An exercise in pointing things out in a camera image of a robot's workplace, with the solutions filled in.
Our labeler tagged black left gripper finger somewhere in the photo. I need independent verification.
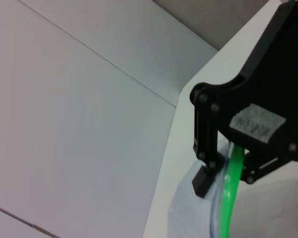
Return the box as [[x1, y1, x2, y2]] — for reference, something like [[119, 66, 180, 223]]
[[240, 148, 288, 185], [189, 82, 225, 199]]

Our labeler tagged transparent document bag green zip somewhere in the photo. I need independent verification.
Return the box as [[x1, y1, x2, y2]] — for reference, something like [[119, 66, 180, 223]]
[[167, 138, 246, 238]]

